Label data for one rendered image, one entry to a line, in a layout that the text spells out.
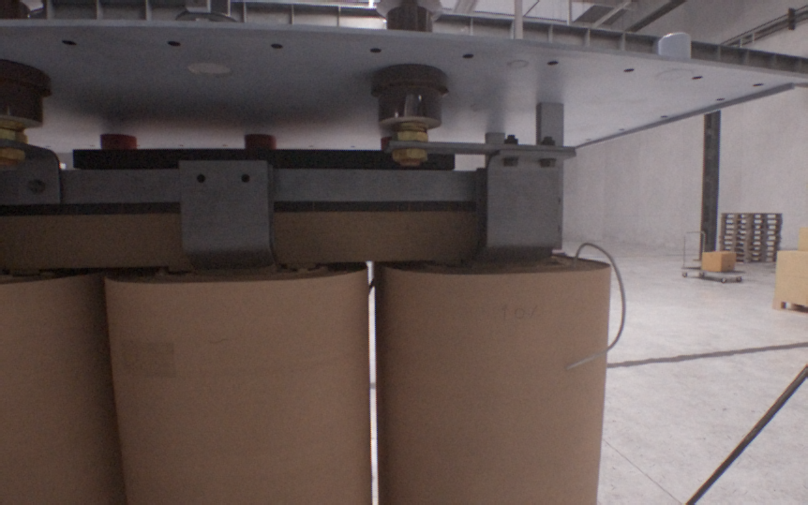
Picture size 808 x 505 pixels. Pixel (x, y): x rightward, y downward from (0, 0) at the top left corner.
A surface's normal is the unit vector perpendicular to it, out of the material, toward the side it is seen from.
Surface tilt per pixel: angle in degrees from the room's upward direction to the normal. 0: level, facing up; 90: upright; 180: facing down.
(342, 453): 90
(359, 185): 90
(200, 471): 90
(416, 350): 90
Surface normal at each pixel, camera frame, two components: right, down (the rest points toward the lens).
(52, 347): 0.89, 0.04
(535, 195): 0.16, 0.08
